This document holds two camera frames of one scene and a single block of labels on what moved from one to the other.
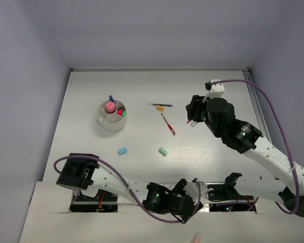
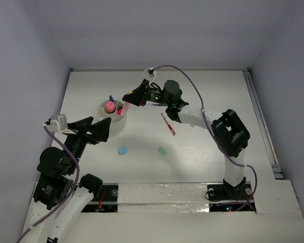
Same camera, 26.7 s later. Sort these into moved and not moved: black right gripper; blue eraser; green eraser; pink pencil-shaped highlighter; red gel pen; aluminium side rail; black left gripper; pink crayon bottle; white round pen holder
Moved: black left gripper; pink pencil-shaped highlighter; black right gripper
Not moved: aluminium side rail; red gel pen; blue eraser; pink crayon bottle; white round pen holder; green eraser
